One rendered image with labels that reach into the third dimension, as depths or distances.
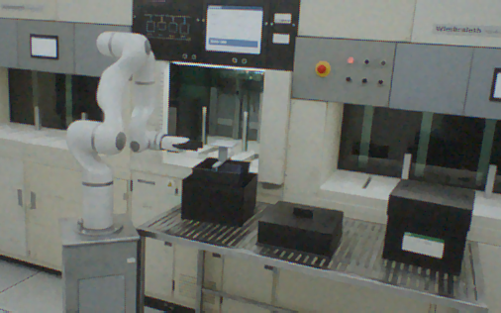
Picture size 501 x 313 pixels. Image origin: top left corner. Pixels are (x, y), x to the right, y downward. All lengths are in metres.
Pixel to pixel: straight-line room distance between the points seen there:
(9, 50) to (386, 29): 2.12
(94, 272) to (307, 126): 1.12
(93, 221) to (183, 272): 0.92
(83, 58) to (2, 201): 1.13
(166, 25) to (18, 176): 1.39
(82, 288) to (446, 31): 1.75
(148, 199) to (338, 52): 1.29
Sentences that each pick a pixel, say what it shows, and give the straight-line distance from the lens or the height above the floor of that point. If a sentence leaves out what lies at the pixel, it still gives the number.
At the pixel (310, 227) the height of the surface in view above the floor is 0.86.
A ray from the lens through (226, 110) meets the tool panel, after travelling 3.43.
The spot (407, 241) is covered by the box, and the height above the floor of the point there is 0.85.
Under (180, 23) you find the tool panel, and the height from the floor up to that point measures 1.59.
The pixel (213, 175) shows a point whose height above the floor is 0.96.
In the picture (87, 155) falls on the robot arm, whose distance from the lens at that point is 1.99.
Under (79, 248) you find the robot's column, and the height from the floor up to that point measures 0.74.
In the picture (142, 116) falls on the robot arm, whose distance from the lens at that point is 2.18.
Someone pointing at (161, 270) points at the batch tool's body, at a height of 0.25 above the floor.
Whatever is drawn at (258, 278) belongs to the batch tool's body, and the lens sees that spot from 2.61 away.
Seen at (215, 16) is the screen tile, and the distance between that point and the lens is 2.45.
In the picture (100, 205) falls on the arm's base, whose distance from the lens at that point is 1.98.
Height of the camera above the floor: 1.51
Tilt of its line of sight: 13 degrees down
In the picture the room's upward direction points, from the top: 4 degrees clockwise
